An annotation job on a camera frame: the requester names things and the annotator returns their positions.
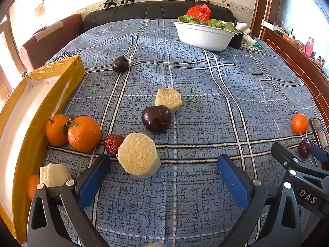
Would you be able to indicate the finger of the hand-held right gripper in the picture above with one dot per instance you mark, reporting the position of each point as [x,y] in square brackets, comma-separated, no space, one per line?
[285,157]
[320,153]

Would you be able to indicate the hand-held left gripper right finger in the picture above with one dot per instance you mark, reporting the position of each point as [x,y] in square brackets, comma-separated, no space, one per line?
[232,178]

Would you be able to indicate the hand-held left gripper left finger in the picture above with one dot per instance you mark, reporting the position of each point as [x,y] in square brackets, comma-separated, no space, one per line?
[95,180]

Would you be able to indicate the small dark purple plum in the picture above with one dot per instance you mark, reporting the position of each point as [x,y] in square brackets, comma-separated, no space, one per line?
[120,64]
[304,149]

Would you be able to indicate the red jujube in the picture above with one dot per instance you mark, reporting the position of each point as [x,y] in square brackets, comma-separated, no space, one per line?
[112,143]

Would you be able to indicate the yellow cardboard box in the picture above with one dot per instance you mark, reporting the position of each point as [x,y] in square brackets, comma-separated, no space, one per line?
[64,82]

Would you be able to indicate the black smartphone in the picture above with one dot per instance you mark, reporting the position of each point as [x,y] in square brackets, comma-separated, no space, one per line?
[318,131]

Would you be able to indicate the pale hexagonal foam piece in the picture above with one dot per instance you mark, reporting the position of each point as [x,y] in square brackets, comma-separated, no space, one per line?
[138,155]
[168,100]
[55,176]

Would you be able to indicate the orange mandarin with stem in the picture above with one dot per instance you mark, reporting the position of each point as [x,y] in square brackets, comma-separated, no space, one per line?
[57,131]
[83,135]

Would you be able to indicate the blue plaid blanket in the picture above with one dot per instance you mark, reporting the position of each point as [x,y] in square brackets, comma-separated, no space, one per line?
[200,103]

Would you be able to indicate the large dark purple plum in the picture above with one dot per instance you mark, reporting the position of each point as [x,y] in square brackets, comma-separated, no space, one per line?
[156,119]

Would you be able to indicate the wooden brick-pattern cabinet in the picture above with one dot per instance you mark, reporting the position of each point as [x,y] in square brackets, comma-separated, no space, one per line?
[295,59]

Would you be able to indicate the pink bottle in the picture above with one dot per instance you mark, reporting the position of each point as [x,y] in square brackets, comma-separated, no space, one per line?
[307,46]

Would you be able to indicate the black box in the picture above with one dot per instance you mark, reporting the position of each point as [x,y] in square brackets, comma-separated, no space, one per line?
[235,41]

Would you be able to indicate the white gloves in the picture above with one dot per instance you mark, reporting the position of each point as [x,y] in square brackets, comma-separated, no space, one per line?
[242,27]

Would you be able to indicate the brown upholstered chair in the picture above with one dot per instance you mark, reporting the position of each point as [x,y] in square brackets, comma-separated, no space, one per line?
[51,49]

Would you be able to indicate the white bowl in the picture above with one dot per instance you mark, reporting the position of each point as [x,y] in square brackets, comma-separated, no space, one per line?
[203,38]

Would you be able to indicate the green lettuce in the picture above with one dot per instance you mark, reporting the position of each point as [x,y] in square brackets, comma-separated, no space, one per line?
[216,23]

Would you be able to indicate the red plastic bag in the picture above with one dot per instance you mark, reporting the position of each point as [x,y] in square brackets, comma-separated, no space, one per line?
[199,11]

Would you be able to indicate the black clamp device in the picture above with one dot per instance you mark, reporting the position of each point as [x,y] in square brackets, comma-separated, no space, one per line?
[127,0]
[110,4]

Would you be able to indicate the black leather sofa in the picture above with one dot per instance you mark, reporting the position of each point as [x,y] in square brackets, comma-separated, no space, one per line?
[154,10]

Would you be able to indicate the wooden frame window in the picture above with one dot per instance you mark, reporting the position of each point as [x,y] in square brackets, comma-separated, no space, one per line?
[6,64]

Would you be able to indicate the wooden door frame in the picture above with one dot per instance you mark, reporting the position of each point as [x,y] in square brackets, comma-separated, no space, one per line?
[267,5]

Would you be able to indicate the small wall plaque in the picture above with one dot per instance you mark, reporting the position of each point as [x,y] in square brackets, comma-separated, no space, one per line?
[39,10]

